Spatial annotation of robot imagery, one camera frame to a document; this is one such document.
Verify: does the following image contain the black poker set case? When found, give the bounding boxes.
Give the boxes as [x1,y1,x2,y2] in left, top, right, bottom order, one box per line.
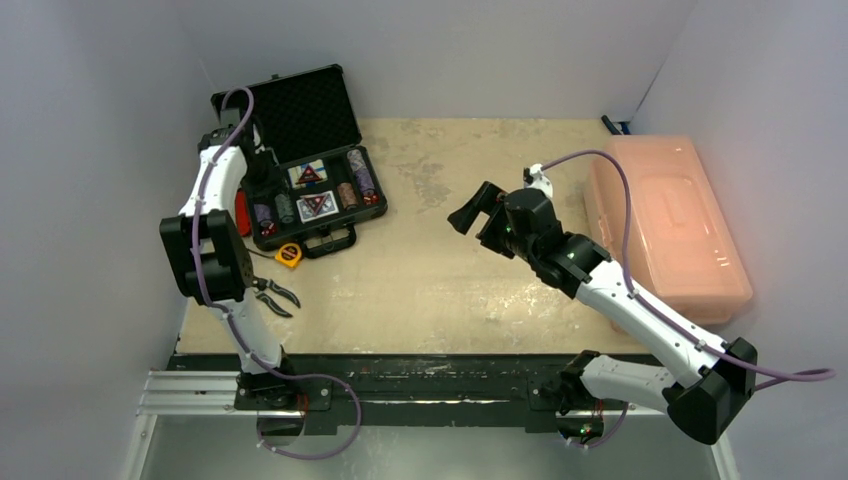
[210,64,388,259]

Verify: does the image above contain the brown poker chip stack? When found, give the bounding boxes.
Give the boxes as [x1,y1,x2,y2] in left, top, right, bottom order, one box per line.
[337,182,359,210]

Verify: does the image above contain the blue orange chip stack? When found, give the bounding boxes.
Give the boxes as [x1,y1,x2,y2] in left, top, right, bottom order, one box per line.
[346,149,367,172]

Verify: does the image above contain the grey poker chip stack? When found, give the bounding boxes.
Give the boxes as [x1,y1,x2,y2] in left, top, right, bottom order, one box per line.
[275,193,296,225]

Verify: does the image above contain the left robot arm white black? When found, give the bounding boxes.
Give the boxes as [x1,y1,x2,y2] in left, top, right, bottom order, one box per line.
[159,126,301,409]

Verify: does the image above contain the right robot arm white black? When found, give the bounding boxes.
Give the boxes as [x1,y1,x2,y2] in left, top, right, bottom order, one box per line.
[448,182,757,445]

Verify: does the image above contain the pink chip stack in case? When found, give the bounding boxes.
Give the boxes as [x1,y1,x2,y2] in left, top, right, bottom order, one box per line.
[253,203,274,228]

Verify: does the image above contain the card deck upper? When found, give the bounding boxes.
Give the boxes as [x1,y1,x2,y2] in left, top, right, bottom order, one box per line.
[287,159,328,189]

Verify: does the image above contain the card deck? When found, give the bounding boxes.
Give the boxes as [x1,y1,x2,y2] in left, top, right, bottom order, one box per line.
[287,159,328,189]
[296,191,340,223]

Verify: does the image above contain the card deck lower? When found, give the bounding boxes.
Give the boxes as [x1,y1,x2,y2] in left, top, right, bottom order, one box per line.
[296,191,340,223]

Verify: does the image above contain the yellow tape measure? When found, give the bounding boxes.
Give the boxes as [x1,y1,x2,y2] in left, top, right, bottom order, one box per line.
[274,242,303,269]

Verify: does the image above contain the black pliers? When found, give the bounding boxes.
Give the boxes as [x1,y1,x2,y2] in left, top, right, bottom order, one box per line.
[252,277,301,319]

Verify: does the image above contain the pink translucent plastic storage box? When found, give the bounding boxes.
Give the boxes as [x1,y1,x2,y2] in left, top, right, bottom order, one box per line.
[584,135,752,326]

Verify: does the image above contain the red black handled tool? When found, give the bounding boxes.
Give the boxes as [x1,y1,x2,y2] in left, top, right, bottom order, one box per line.
[235,189,252,237]

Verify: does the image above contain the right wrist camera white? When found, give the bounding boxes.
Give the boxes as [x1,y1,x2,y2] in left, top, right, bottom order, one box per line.
[522,163,554,200]

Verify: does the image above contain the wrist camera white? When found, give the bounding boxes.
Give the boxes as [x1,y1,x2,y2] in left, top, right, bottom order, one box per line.
[522,163,554,200]
[218,107,243,136]

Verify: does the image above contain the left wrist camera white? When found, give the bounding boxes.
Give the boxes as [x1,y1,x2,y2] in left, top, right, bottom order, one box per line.
[218,107,243,136]

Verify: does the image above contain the blue clamp at wall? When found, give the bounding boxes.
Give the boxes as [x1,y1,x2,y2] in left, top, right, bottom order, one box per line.
[600,115,630,135]

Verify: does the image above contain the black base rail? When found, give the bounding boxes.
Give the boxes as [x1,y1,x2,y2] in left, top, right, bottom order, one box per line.
[166,354,623,439]

